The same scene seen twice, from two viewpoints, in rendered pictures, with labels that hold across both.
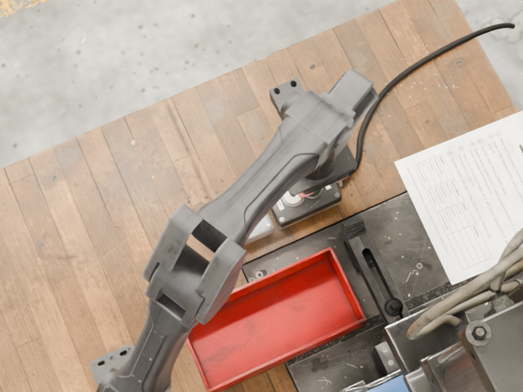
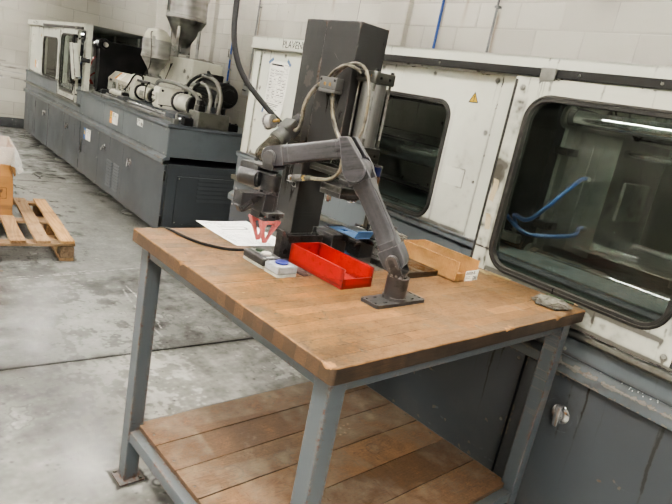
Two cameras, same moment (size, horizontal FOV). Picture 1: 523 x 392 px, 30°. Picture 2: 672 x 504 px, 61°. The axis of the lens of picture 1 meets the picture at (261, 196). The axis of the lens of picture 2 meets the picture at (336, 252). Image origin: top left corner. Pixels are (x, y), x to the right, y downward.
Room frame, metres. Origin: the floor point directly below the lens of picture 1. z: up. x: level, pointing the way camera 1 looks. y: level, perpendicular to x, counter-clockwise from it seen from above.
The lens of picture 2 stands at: (0.89, 1.51, 1.40)
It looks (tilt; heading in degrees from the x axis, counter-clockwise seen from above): 15 degrees down; 246
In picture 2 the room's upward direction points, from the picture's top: 11 degrees clockwise
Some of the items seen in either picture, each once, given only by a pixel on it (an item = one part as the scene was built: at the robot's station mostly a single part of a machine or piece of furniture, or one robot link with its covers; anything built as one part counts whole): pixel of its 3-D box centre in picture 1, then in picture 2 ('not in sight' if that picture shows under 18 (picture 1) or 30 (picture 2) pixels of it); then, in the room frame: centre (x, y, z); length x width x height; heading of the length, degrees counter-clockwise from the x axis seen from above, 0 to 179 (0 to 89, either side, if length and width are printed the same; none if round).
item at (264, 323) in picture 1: (271, 321); (330, 264); (0.21, 0.00, 0.93); 0.25 x 0.12 x 0.06; 110
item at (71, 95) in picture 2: not in sight; (65, 63); (1.25, -6.19, 1.21); 0.86 x 0.10 x 0.79; 106
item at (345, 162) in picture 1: (315, 156); (267, 202); (0.41, -0.08, 1.08); 0.10 x 0.07 x 0.07; 110
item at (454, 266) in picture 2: not in sight; (439, 260); (-0.26, -0.13, 0.93); 0.25 x 0.13 x 0.08; 110
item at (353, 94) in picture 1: (333, 108); (260, 167); (0.44, -0.10, 1.18); 0.12 x 0.09 x 0.12; 138
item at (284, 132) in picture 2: not in sight; (280, 136); (0.29, -0.44, 1.25); 0.19 x 0.07 x 0.19; 20
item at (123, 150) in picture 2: not in sight; (114, 135); (0.66, -6.02, 0.49); 5.51 x 1.02 x 0.97; 106
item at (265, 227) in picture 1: (245, 222); (280, 272); (0.37, 0.03, 0.90); 0.07 x 0.07 x 0.06; 20
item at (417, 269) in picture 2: not in sight; (403, 266); (-0.10, -0.09, 0.91); 0.17 x 0.16 x 0.02; 20
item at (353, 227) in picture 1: (359, 244); (286, 243); (0.31, -0.14, 0.95); 0.06 x 0.03 x 0.09; 20
